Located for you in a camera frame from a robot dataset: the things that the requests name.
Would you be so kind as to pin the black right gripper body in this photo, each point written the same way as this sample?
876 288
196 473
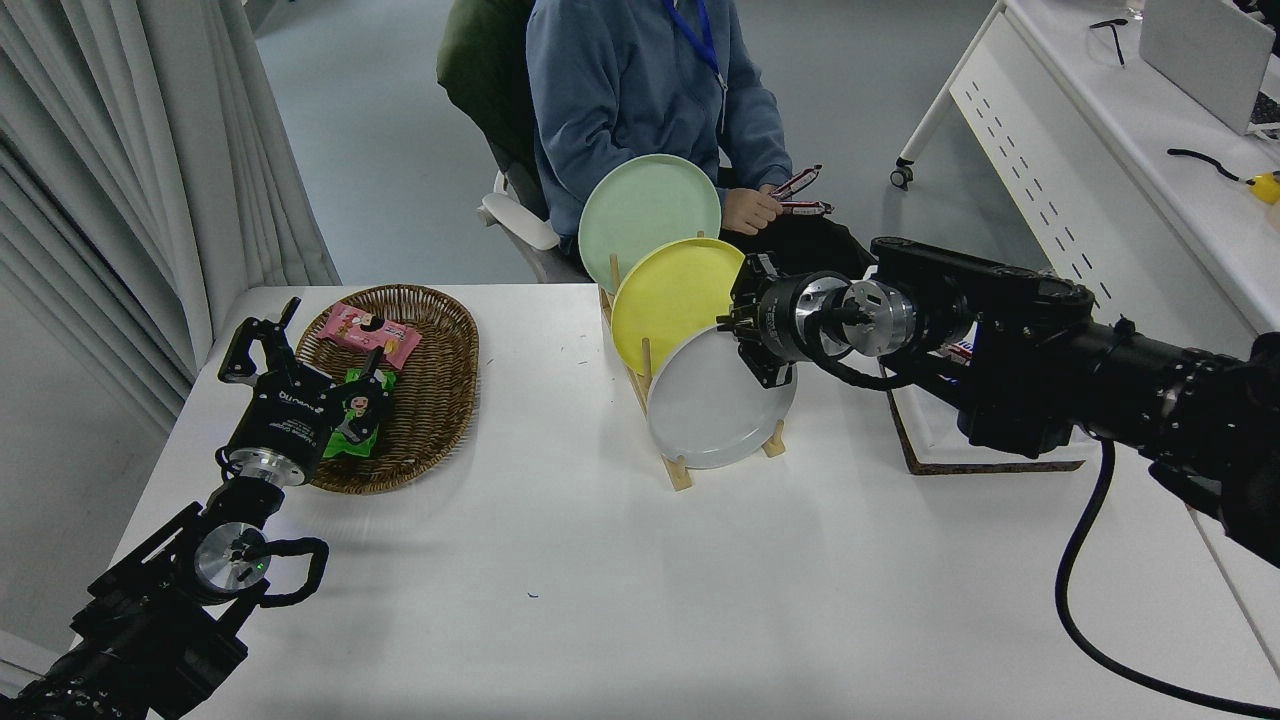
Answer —
780 320

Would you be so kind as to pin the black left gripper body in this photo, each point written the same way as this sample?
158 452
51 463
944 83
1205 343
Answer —
285 415

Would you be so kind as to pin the grey plate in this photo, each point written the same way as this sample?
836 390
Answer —
710 410

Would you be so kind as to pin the red and white snack bar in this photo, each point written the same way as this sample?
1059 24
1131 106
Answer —
808 208
797 181

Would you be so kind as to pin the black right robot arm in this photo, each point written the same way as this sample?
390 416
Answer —
1030 350

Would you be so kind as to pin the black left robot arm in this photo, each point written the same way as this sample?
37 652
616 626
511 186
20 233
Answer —
150 620

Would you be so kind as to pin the yellow plate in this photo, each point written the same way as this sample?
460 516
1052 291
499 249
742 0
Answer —
670 295

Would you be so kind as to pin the pale green plate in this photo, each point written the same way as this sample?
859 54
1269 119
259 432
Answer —
640 205

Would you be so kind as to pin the wooden plate rack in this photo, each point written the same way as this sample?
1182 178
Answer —
680 478

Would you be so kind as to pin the person's hand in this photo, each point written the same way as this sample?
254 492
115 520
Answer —
750 210

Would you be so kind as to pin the green snack packet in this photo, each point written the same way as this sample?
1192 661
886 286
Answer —
345 442

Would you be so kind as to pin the brown wicker basket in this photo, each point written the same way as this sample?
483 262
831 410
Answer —
435 380

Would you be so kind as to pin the pink snack packet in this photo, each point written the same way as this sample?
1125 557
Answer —
350 328

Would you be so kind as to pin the white tray with cork base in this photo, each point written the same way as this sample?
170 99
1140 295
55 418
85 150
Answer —
935 435

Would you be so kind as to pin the white chair with dark back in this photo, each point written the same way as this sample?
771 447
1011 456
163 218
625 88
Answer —
515 220

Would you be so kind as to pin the person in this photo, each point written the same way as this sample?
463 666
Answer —
620 90

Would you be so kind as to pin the grey curtain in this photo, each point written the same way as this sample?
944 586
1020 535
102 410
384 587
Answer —
120 150

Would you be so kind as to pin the white perforated desk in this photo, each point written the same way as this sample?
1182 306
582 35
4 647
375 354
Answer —
1100 150

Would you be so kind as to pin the black glasses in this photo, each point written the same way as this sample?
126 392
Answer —
1113 40

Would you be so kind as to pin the silver laptop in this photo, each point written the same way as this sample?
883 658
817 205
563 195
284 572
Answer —
1200 55

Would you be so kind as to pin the yellow object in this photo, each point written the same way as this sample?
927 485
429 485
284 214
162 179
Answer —
1266 187

